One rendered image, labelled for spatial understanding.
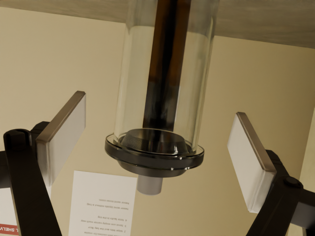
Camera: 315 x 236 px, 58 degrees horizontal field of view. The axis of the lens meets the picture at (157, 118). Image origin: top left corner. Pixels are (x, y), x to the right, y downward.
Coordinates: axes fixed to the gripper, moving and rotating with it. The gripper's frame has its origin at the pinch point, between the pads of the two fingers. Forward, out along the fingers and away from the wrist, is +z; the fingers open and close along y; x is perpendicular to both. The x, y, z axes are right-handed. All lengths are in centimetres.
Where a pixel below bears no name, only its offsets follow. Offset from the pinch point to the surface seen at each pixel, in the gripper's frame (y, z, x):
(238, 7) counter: 12.3, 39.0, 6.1
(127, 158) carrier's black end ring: -2.3, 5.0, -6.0
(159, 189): 1.2, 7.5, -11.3
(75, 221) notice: -22, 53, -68
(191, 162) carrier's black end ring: 3.8, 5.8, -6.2
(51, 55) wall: -34, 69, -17
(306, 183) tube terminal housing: 33, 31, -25
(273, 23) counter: 22, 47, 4
